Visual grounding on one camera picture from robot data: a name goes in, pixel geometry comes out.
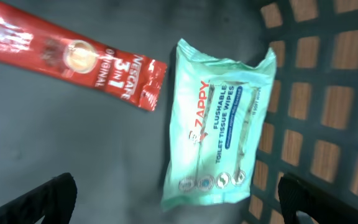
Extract red Nescafe coffee stick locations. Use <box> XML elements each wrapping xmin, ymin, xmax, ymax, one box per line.
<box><xmin>0</xmin><ymin>1</ymin><xmax>167</xmax><ymax>111</ymax></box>

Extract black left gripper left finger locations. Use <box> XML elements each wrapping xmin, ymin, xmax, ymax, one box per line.
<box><xmin>0</xmin><ymin>172</ymin><xmax>77</xmax><ymax>224</ymax></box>

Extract mint Zappy wipes pack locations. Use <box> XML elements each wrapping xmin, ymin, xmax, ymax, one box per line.
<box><xmin>161</xmin><ymin>40</ymin><xmax>277</xmax><ymax>210</ymax></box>

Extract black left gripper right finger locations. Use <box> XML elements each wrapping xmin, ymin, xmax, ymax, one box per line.
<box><xmin>278</xmin><ymin>174</ymin><xmax>358</xmax><ymax>224</ymax></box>

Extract grey plastic mesh basket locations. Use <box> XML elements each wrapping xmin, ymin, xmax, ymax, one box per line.
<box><xmin>0</xmin><ymin>0</ymin><xmax>358</xmax><ymax>223</ymax></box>

